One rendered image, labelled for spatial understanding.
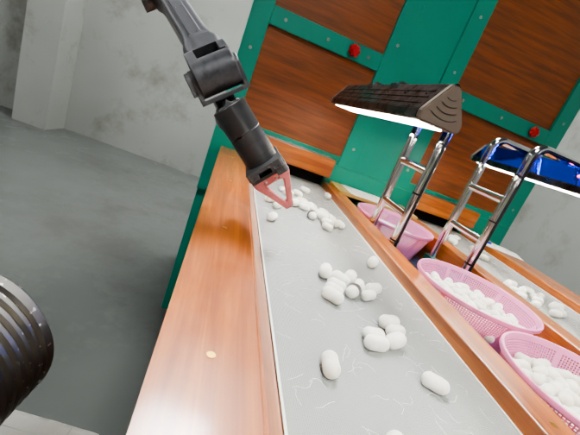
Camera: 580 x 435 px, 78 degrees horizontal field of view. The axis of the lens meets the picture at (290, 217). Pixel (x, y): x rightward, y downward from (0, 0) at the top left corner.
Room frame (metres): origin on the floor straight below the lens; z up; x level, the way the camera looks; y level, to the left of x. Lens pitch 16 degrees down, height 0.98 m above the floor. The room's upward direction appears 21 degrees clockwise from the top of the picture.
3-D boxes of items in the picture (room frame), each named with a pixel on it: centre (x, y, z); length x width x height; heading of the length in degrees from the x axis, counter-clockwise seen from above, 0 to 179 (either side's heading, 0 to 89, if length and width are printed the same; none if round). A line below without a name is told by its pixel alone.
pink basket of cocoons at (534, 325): (0.74, -0.44, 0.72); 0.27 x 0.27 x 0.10
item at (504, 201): (1.05, -0.57, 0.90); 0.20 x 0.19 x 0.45; 14
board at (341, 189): (1.38, -0.28, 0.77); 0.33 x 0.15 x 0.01; 104
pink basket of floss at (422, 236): (1.17, -0.33, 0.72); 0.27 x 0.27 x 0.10
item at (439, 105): (0.94, -0.10, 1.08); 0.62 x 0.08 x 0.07; 14
